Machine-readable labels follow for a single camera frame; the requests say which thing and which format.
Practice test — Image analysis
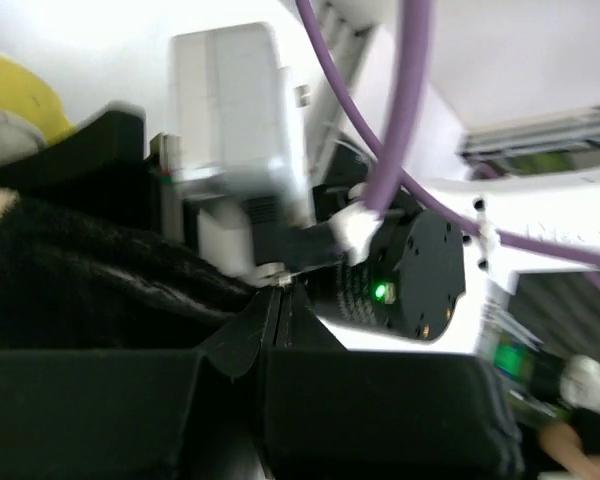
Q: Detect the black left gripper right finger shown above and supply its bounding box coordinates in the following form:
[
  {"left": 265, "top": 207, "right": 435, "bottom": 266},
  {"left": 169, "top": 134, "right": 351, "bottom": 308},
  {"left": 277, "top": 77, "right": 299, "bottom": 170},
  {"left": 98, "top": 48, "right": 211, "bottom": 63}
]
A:
[{"left": 264, "top": 291, "right": 524, "bottom": 479}]

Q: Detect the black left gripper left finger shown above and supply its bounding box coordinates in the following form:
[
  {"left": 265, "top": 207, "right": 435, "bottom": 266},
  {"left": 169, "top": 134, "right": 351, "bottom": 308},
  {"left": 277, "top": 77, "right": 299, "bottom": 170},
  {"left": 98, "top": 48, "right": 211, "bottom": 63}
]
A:
[{"left": 0, "top": 290, "right": 280, "bottom": 479}]

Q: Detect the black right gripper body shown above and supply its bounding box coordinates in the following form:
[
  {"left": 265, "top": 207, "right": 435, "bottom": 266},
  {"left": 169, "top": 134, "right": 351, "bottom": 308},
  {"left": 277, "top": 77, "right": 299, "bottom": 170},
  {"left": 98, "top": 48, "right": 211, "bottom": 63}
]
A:
[{"left": 0, "top": 106, "right": 184, "bottom": 240}]

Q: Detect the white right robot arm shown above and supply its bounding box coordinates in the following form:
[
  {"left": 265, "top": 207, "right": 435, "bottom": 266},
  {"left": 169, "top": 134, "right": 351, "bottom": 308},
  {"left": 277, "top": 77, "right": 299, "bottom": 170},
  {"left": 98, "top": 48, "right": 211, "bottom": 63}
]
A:
[{"left": 0, "top": 1, "right": 600, "bottom": 353}]

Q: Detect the cream pillow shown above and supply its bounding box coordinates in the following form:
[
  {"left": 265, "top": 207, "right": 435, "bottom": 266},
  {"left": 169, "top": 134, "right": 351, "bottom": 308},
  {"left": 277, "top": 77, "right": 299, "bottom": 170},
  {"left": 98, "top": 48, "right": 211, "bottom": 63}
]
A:
[{"left": 0, "top": 53, "right": 75, "bottom": 165}]

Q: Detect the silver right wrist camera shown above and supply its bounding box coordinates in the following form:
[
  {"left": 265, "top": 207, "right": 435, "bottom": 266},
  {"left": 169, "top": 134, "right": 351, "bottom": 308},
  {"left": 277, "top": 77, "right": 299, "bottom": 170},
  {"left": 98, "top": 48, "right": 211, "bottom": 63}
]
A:
[{"left": 151, "top": 23, "right": 314, "bottom": 286}]

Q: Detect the black floral pillowcase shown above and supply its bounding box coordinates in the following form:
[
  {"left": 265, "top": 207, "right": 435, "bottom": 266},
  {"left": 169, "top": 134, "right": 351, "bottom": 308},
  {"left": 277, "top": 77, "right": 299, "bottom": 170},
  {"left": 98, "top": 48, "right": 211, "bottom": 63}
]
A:
[{"left": 0, "top": 188, "right": 254, "bottom": 349}]

